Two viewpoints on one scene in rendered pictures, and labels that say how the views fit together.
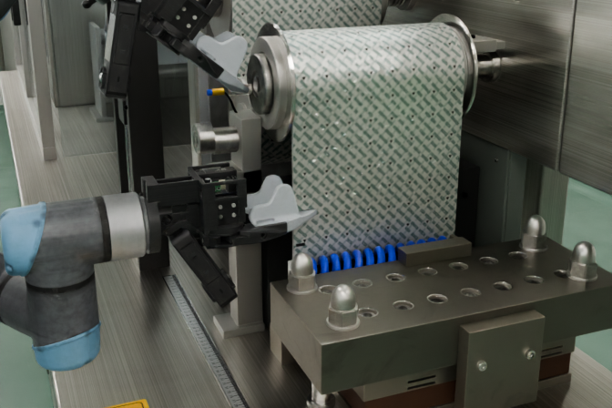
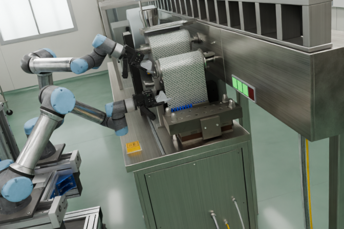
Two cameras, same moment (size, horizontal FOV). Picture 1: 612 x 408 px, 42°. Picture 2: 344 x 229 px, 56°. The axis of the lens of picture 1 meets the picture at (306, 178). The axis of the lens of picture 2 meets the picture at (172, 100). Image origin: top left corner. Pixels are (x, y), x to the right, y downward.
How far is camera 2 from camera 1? 0.86 m
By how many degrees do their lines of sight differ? 12
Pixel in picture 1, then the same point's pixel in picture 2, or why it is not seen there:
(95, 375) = (129, 138)
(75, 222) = (119, 105)
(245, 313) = (162, 122)
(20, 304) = (111, 123)
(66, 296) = (119, 120)
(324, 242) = (175, 104)
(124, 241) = (129, 108)
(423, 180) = (197, 88)
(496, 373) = (209, 129)
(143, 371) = (139, 136)
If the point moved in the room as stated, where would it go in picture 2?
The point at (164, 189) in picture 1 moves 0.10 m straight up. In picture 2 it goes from (136, 96) to (132, 79)
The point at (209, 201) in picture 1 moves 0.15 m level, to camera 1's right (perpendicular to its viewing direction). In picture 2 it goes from (146, 98) to (173, 95)
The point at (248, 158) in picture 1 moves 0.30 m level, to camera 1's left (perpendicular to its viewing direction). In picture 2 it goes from (156, 87) to (107, 92)
